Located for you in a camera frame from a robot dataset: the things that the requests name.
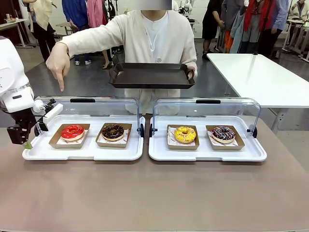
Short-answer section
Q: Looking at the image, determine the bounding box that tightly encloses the yellow glazed donut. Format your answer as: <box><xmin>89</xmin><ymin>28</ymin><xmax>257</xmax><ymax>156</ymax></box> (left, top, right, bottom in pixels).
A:
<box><xmin>174</xmin><ymin>126</ymin><xmax>197</xmax><ymax>144</ymax></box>

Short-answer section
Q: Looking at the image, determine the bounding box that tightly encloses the paper liner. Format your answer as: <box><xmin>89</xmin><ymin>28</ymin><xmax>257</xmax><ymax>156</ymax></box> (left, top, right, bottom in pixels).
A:
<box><xmin>57</xmin><ymin>129</ymin><xmax>89</xmax><ymax>146</ymax></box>
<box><xmin>207</xmin><ymin>130</ymin><xmax>239</xmax><ymax>147</ymax></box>
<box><xmin>168</xmin><ymin>128</ymin><xmax>197</xmax><ymax>147</ymax></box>
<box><xmin>98</xmin><ymin>127</ymin><xmax>130</xmax><ymax>145</ymax></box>

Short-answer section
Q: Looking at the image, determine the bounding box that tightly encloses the bystander in black shorts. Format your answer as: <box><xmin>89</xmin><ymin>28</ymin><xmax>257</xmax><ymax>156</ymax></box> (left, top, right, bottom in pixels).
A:
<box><xmin>201</xmin><ymin>0</ymin><xmax>225</xmax><ymax>60</ymax></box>

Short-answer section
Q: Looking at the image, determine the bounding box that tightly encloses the paper liner under sprinkled donut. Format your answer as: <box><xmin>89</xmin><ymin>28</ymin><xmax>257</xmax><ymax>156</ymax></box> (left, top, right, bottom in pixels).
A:
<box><xmin>207</xmin><ymin>130</ymin><xmax>239</xmax><ymax>147</ymax></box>

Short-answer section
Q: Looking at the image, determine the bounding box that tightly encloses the bystander with orange shorts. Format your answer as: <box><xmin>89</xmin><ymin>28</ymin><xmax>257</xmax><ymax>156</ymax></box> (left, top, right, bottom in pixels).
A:
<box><xmin>221</xmin><ymin>0</ymin><xmax>245</xmax><ymax>54</ymax></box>

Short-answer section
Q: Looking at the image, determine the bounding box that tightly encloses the person's left forearm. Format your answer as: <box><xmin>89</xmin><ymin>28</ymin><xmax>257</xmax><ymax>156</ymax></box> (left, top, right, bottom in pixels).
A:
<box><xmin>180</xmin><ymin>38</ymin><xmax>198</xmax><ymax>73</ymax></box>

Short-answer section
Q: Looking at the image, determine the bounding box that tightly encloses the cardboard box of yellow donut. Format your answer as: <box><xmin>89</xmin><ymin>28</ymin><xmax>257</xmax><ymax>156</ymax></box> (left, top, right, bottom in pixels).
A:
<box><xmin>166</xmin><ymin>124</ymin><xmax>200</xmax><ymax>151</ymax></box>

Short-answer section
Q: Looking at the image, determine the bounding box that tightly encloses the red glazed donut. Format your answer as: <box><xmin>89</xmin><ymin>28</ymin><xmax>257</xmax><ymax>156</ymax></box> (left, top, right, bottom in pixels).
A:
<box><xmin>60</xmin><ymin>124</ymin><xmax>85</xmax><ymax>142</ymax></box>

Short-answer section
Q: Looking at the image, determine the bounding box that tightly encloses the bystander in pink top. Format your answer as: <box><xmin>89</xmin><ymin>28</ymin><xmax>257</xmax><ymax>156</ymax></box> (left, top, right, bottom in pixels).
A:
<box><xmin>86</xmin><ymin>0</ymin><xmax>114</xmax><ymax>70</ymax></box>

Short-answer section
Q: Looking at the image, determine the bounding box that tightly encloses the cardboard box of chocolate donut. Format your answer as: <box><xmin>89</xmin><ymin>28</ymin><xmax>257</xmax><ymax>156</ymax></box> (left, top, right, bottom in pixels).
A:
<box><xmin>95</xmin><ymin>122</ymin><xmax>133</xmax><ymax>149</ymax></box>

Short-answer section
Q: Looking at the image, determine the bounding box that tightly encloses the dark donut with coloured sprinkles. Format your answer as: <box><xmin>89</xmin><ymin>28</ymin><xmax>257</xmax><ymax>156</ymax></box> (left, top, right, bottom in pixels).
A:
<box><xmin>211</xmin><ymin>125</ymin><xmax>236</xmax><ymax>144</ymax></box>

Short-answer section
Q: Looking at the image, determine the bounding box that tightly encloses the white background desk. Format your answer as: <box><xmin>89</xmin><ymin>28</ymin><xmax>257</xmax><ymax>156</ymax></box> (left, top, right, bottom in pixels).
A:
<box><xmin>281</xmin><ymin>18</ymin><xmax>309</xmax><ymax>62</ymax></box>

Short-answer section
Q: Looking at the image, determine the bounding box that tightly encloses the person's cream cardigan torso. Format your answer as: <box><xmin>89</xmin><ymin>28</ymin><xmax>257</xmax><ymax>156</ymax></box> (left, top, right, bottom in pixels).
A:
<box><xmin>115</xmin><ymin>9</ymin><xmax>198</xmax><ymax>116</ymax></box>

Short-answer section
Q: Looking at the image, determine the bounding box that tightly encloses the bystander with red scarf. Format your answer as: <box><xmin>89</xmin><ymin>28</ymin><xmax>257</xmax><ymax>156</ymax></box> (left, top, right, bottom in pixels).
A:
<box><xmin>241</xmin><ymin>0</ymin><xmax>290</xmax><ymax>59</ymax></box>

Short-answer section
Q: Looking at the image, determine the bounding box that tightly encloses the clear plastic hinged lid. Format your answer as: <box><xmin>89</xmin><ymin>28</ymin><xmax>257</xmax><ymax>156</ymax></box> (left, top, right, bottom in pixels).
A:
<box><xmin>35</xmin><ymin>96</ymin><xmax>145</xmax><ymax>139</ymax></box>
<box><xmin>149</xmin><ymin>97</ymin><xmax>262</xmax><ymax>139</ymax></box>

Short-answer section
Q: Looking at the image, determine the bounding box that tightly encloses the bystander in blue top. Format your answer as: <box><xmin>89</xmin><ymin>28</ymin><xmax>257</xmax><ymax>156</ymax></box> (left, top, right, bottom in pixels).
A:
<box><xmin>61</xmin><ymin>0</ymin><xmax>92</xmax><ymax>66</ymax></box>

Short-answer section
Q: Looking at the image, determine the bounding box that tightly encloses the cardboard box of sprinkled donut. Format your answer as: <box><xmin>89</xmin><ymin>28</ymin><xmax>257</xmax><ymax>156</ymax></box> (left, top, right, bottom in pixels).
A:
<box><xmin>205</xmin><ymin>125</ymin><xmax>246</xmax><ymax>151</ymax></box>

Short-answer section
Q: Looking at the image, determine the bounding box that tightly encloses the white plastic display tray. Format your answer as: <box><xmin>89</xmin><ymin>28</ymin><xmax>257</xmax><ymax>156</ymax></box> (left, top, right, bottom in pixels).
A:
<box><xmin>22</xmin><ymin>115</ymin><xmax>145</xmax><ymax>161</ymax></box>
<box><xmin>148</xmin><ymin>115</ymin><xmax>268</xmax><ymax>162</ymax></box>

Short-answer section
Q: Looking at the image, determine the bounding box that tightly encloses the cardboard box of red donut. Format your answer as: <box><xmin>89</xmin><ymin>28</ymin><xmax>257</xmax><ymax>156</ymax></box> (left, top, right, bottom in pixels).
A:
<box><xmin>48</xmin><ymin>123</ymin><xmax>91</xmax><ymax>149</ymax></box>

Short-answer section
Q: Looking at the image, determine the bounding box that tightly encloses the seated bystander in light top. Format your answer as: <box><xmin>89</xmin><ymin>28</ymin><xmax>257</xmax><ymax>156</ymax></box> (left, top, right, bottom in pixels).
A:
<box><xmin>288</xmin><ymin>0</ymin><xmax>309</xmax><ymax>21</ymax></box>

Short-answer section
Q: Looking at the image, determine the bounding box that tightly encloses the chocolate donut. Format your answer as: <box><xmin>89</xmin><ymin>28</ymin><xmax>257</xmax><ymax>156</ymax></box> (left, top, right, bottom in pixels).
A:
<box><xmin>101</xmin><ymin>123</ymin><xmax>125</xmax><ymax>142</ymax></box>

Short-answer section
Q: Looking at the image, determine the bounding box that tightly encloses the bystander in cream top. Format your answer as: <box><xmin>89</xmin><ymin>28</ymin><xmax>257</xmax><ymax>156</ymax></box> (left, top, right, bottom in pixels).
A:
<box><xmin>22</xmin><ymin>0</ymin><xmax>58</xmax><ymax>63</ymax></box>

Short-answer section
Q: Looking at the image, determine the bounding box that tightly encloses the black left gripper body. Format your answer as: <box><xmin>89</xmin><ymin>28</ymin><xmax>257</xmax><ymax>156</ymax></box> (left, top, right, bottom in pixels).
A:
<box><xmin>11</xmin><ymin>107</ymin><xmax>37</xmax><ymax>133</ymax></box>

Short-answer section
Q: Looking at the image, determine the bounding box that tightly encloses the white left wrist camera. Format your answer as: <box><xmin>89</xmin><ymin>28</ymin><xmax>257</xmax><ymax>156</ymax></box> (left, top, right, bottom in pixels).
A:
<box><xmin>32</xmin><ymin>98</ymin><xmax>64</xmax><ymax>132</ymax></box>

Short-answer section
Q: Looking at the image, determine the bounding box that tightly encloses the dark brown serving tray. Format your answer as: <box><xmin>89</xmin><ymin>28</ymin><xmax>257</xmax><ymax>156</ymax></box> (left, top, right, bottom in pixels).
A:
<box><xmin>108</xmin><ymin>63</ymin><xmax>196</xmax><ymax>89</ymax></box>

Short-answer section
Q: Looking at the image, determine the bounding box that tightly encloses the person's right forearm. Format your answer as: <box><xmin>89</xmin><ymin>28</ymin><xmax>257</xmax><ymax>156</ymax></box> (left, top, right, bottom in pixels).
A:
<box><xmin>56</xmin><ymin>23</ymin><xmax>114</xmax><ymax>58</ymax></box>

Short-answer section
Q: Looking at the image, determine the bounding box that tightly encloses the grey background desk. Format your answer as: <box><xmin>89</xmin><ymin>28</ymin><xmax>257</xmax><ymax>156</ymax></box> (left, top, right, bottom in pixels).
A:
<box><xmin>0</xmin><ymin>18</ymin><xmax>34</xmax><ymax>49</ymax></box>

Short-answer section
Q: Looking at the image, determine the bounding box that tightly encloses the large white table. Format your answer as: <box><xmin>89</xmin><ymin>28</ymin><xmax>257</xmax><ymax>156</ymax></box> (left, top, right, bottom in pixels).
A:
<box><xmin>207</xmin><ymin>53</ymin><xmax>309</xmax><ymax>132</ymax></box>

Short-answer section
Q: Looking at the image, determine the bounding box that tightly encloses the paper liner under yellow donut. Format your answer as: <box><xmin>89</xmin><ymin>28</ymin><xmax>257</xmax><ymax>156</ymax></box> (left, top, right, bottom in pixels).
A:
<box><xmin>168</xmin><ymin>128</ymin><xmax>197</xmax><ymax>147</ymax></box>

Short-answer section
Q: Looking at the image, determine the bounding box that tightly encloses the person's right hand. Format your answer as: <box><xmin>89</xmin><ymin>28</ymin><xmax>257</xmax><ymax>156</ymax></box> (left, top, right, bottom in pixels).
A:
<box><xmin>45</xmin><ymin>43</ymin><xmax>71</xmax><ymax>93</ymax></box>

